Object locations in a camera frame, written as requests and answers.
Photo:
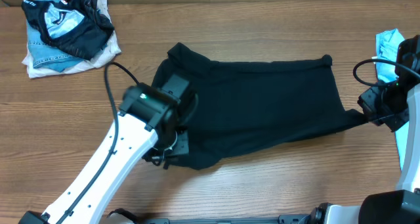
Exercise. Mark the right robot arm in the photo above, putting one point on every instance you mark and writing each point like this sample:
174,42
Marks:
400,206

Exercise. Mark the light blue garment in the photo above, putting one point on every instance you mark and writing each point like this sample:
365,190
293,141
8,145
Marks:
387,44

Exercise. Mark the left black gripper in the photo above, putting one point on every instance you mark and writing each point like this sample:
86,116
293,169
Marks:
183,145

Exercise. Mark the folded white cloth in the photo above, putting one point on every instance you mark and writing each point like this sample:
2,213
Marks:
106,54

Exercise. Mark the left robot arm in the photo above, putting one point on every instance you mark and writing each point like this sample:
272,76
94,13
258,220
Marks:
149,125

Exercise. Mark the folded blue denim jeans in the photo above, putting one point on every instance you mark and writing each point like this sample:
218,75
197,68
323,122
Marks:
46,54

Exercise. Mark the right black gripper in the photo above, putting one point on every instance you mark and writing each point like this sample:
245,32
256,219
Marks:
367,101

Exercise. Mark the black and grey jersey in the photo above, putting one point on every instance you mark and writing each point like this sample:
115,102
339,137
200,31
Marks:
84,41

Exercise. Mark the black t-shirt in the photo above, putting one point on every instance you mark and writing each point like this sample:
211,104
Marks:
244,107

